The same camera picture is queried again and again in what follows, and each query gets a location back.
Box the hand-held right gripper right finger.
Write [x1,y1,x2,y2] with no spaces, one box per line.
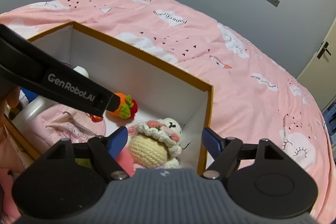
[202,127,285,180]

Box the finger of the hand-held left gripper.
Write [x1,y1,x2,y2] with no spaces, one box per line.
[92,93,122,117]

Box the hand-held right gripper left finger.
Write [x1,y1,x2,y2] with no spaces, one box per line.
[39,126,131,180]

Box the orange crochet carrot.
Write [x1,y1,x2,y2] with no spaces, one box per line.
[109,92,138,119]

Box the pink fluffy pompom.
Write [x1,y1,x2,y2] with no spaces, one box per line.
[115,147,135,173]

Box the cream crochet doll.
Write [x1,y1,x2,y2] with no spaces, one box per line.
[125,118,183,169]

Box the white cylindrical case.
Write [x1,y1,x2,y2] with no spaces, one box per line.
[14,66,90,125]

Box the green fluffy pompom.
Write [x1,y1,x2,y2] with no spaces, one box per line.
[75,158,93,170]

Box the pink fabric pouch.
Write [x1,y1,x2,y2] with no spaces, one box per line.
[33,103,107,147]

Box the orange cardboard box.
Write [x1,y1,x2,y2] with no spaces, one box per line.
[5,21,214,174]

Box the pink printed blanket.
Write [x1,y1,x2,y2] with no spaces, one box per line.
[0,0,336,224]

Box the cream door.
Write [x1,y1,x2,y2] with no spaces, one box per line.
[297,26,336,111]

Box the black door handle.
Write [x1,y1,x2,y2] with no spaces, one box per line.
[317,42,330,60]

